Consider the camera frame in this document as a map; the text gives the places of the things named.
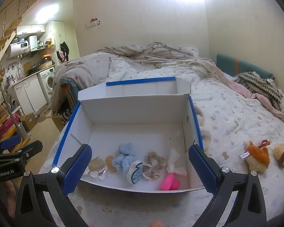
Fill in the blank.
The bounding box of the beige lace scrunchie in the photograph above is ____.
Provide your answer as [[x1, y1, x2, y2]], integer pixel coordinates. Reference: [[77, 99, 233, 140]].
[[142, 150, 167, 181]]

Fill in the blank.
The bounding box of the brown round plush toy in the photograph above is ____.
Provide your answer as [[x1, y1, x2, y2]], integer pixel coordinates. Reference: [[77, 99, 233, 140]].
[[273, 145, 284, 166]]

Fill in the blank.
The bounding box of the teal cushion with orange stripe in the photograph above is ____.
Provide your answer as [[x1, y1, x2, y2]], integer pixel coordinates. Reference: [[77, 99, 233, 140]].
[[216, 53, 275, 80]]

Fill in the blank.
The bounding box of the clear plastic bag with trinkets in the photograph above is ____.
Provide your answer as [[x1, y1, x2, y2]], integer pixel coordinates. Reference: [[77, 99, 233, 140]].
[[83, 156, 110, 180]]

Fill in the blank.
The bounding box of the orange and cream plush toy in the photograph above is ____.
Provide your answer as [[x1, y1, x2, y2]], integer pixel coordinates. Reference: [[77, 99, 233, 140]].
[[240, 139, 270, 173]]

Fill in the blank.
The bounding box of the light blue fluffy sock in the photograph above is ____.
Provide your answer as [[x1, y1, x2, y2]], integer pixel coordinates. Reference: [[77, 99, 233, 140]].
[[112, 143, 143, 184]]

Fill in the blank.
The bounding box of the beige crumpled duvet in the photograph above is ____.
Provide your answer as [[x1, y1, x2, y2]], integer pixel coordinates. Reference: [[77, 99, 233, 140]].
[[48, 42, 216, 111]]

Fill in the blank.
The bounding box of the cardboard box on floor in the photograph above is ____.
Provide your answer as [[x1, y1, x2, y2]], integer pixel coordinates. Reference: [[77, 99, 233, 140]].
[[20, 113, 37, 132]]

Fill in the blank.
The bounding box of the pink soft toy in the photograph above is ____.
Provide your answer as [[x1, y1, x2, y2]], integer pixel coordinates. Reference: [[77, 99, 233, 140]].
[[160, 174, 180, 191]]

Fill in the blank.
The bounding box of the white and blue cardboard box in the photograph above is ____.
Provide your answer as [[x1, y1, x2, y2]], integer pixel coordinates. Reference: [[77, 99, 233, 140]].
[[53, 77, 203, 192]]

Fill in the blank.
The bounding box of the person's left hand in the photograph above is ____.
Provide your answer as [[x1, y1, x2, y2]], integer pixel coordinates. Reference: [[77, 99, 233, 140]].
[[0, 180, 17, 219]]

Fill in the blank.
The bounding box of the white fluffy sock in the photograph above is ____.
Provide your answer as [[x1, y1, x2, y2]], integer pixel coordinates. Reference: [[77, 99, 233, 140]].
[[166, 148, 188, 176]]

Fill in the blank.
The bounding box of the white water heater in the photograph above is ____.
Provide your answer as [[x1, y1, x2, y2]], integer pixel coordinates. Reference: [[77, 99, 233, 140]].
[[6, 40, 30, 58]]

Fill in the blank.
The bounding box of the striped knitted blanket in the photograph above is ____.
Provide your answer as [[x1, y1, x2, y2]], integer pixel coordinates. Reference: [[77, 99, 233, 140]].
[[233, 71, 284, 113]]

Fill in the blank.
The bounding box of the white washing machine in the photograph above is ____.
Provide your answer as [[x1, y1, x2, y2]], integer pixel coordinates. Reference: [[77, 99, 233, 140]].
[[37, 67, 55, 103]]

